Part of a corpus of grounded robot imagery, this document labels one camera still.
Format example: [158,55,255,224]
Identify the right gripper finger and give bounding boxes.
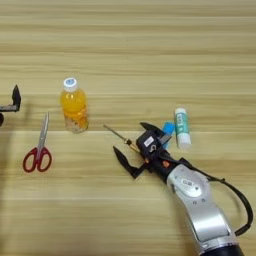
[112,145,149,179]
[139,121,173,146]

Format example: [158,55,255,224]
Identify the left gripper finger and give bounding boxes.
[0,84,22,113]

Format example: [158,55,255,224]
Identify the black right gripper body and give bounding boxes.
[141,148,188,183]

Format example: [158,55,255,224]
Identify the amber handled screwdriver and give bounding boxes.
[102,124,143,155]

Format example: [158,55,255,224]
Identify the red handled scissors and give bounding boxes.
[22,112,53,173]

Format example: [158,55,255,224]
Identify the orange juice bottle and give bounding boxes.
[59,77,90,135]

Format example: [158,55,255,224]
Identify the blue eraser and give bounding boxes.
[161,121,177,150]

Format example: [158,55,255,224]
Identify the right gripper labelled black box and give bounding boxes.
[135,130,164,156]

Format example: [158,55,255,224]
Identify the white green glue stick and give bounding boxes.
[174,107,193,150]

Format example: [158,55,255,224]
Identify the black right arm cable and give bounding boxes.
[176,156,254,237]

